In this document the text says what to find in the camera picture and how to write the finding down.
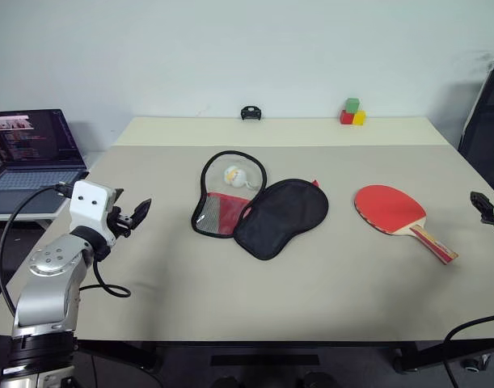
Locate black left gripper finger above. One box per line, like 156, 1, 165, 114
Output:
130, 197, 153, 229
110, 187, 126, 212

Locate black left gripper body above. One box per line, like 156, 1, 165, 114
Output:
107, 204, 136, 240

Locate red table tennis paddle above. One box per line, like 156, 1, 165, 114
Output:
353, 183, 460, 266

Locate red and black paddle case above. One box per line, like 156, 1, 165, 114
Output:
190, 150, 330, 262

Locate white ping pong ball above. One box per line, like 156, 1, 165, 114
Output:
223, 164, 248, 189

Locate black mesh office chair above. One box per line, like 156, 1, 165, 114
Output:
458, 61, 494, 203

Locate open dark laptop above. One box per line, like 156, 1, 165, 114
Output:
0, 108, 91, 216

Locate caster wheel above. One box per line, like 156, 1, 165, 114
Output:
459, 352, 493, 373

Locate small black clamp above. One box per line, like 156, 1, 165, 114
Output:
240, 105, 264, 122

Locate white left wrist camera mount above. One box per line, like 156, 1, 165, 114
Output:
68, 179, 125, 244

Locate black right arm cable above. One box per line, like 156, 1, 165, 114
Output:
444, 312, 494, 388

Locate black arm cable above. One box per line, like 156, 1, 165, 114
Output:
0, 182, 133, 318
444, 312, 494, 388

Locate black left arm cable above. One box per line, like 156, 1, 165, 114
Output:
0, 182, 133, 318

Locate black table frame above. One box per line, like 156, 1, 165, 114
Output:
74, 338, 494, 388

